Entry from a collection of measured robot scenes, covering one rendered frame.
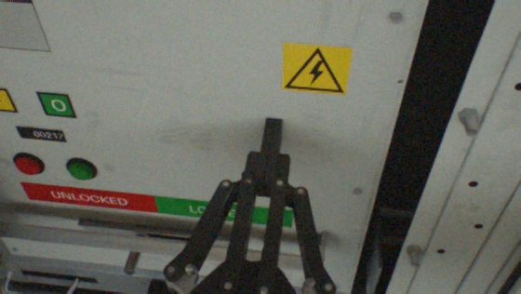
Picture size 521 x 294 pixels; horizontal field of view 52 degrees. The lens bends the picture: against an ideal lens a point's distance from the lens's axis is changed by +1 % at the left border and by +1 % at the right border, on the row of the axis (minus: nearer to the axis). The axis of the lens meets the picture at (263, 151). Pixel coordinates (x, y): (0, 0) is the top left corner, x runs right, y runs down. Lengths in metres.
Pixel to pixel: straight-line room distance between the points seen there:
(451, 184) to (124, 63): 0.30
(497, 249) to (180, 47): 0.36
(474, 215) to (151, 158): 0.32
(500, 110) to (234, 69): 0.21
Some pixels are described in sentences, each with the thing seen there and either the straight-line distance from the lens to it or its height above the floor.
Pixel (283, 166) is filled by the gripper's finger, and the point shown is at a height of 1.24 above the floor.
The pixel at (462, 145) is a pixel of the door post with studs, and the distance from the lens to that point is 0.46.
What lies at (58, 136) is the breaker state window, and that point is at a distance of 0.58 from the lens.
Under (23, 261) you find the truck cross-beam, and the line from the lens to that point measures 0.83.
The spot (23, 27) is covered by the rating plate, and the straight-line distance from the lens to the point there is 0.50.
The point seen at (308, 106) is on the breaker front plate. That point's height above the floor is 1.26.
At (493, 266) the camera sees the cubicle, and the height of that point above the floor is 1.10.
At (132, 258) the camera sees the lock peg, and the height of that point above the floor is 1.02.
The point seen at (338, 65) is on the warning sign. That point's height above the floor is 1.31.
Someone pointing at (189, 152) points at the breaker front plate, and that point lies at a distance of 0.54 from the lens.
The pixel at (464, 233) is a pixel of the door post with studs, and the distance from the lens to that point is 0.55.
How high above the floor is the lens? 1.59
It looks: 48 degrees down
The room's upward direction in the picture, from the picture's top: straight up
